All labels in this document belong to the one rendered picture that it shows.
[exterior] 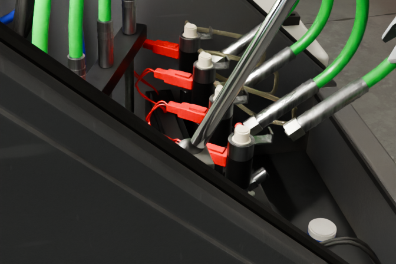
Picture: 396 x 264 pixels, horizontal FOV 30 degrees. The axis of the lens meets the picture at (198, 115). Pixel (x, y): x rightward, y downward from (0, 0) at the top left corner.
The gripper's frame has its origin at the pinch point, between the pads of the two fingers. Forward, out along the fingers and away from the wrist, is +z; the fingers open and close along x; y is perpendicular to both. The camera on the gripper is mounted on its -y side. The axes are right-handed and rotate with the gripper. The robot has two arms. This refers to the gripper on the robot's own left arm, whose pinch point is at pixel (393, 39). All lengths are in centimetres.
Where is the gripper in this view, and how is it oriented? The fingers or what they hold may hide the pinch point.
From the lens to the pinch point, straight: 77.6
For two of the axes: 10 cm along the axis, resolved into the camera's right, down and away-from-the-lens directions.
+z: -7.2, 4.8, 5.0
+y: 6.9, 5.0, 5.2
